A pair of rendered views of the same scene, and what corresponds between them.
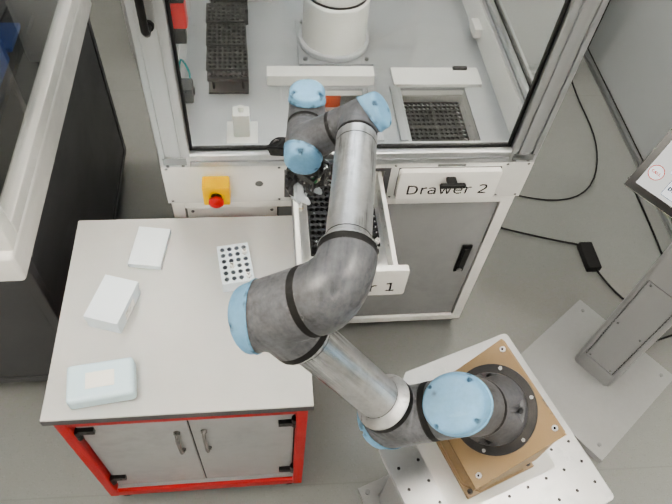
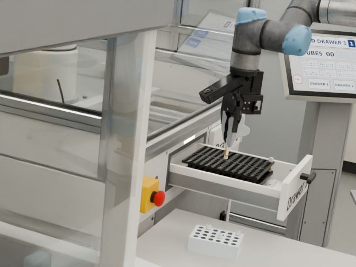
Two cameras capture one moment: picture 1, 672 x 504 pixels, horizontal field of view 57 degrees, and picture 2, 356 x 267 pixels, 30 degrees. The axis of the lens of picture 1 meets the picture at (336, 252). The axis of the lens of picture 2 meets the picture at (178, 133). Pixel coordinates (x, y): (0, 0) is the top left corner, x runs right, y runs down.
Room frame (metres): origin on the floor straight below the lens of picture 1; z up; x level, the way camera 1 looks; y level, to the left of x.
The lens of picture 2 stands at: (0.21, 1.61, 1.49)
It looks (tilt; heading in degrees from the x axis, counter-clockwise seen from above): 16 degrees down; 302
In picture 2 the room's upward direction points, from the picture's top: 6 degrees clockwise
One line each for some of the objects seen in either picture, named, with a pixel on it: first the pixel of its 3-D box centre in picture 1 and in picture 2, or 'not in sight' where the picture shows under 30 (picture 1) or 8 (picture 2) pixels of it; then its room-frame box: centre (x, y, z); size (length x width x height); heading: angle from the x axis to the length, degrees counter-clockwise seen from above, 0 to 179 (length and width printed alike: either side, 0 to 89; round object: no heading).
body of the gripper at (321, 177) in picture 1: (308, 163); (242, 90); (0.99, 0.09, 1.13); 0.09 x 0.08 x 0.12; 56
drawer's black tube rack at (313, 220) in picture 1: (341, 219); (228, 171); (1.05, 0.00, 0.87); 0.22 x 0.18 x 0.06; 11
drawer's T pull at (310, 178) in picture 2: not in sight; (306, 177); (0.83, -0.05, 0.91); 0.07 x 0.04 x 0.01; 101
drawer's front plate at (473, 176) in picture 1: (447, 183); (225, 136); (1.23, -0.29, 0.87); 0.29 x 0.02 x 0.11; 101
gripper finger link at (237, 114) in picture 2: (293, 180); (234, 115); (0.99, 0.12, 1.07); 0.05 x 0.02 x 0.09; 146
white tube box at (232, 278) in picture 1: (235, 266); (215, 242); (0.92, 0.26, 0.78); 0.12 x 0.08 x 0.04; 19
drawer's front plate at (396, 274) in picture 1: (348, 281); (295, 185); (0.85, -0.04, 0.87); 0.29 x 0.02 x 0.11; 101
